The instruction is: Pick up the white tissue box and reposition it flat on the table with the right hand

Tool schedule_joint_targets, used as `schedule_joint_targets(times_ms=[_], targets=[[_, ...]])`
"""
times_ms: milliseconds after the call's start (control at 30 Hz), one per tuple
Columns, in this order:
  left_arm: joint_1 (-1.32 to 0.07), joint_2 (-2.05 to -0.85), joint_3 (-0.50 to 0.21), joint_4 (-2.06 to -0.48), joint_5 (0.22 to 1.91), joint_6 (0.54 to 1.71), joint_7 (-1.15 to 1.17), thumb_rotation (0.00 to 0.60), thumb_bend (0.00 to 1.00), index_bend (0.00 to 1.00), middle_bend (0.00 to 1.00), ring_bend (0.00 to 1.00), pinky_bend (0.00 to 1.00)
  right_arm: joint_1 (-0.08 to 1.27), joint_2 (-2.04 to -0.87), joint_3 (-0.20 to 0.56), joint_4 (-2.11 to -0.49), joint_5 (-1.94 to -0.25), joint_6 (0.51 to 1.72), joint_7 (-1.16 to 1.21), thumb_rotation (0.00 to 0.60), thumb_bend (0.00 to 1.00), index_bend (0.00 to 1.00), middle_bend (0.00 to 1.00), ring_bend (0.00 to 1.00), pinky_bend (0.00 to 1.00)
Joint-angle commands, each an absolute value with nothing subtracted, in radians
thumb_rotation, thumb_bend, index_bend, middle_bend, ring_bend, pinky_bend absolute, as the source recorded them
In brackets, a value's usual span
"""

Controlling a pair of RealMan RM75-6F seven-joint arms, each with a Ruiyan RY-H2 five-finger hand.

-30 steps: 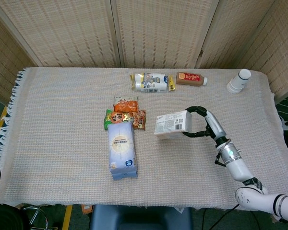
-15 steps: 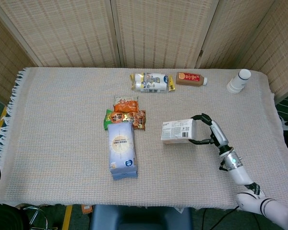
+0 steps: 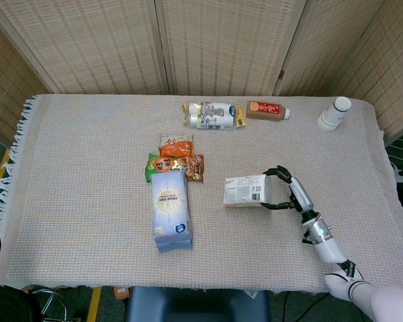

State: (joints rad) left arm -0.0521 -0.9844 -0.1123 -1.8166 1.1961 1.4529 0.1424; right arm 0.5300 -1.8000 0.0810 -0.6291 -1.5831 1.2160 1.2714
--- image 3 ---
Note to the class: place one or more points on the green orange noodle packet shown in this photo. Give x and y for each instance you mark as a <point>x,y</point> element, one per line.
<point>163,164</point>

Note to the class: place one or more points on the black round object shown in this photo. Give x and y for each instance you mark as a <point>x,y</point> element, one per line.
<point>10,305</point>

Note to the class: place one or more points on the orange white snack packet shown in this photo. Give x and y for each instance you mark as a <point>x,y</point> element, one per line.
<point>176,146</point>

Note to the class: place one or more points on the pink tissue pack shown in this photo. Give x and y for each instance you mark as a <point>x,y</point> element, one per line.
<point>246,191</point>

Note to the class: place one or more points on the brown bottle with red label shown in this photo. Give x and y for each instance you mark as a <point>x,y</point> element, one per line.
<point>265,110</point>

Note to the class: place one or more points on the blue paper bag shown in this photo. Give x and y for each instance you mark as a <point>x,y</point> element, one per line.
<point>170,211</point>

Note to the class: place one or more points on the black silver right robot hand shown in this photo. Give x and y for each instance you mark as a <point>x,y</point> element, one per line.
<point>301,194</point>

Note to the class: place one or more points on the white pack with yellow ends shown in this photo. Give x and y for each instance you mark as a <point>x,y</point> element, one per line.
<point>213,115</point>

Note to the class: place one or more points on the woven folding screen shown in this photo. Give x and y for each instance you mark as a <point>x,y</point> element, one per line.
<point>221,43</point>

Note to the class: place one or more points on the dark blue chair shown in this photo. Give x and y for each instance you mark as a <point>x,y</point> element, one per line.
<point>194,305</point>

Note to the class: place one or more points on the chrome stool frame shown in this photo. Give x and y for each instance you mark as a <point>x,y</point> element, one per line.
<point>50,302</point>

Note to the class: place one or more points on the beige woven tablecloth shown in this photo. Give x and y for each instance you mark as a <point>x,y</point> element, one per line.
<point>87,201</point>

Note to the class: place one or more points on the white paper cup stack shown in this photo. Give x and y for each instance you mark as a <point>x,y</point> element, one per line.
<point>332,115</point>

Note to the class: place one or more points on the small orange box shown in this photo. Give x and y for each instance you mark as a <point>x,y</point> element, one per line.
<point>121,293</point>

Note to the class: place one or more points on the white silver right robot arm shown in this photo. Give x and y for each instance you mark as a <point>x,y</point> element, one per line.
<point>327,246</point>

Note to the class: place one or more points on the brown orange snack packet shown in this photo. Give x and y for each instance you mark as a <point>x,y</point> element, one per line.
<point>195,167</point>

